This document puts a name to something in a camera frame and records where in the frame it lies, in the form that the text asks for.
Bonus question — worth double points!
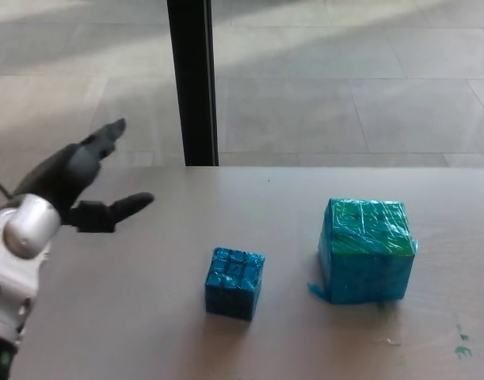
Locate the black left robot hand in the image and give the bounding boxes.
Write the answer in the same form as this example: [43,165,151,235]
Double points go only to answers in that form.
[12,117,155,234]

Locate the small blue cube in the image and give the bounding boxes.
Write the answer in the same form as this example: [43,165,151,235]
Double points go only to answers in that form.
[204,247,266,321]

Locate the big blue green wrapped cube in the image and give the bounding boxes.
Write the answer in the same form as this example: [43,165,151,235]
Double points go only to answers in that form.
[307,196,419,306]

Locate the black vertical window frame post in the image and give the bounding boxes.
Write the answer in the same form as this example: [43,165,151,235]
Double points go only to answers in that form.
[166,0,219,167]

